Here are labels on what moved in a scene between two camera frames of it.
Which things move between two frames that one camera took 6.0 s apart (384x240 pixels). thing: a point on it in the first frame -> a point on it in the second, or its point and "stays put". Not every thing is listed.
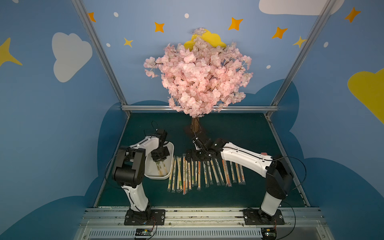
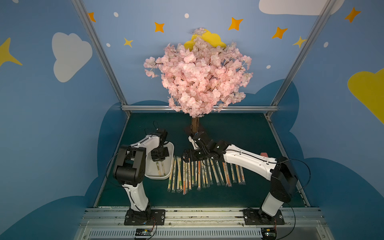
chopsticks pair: [192, 172] stays put
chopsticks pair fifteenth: [165, 173] -> [203, 174]
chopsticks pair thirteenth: [174, 176] stays put
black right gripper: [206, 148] stays put
